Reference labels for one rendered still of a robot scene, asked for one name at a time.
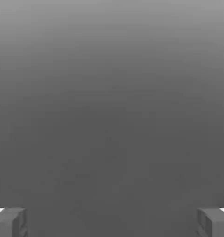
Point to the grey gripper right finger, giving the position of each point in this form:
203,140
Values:
215,224

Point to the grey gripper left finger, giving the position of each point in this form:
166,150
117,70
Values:
8,224

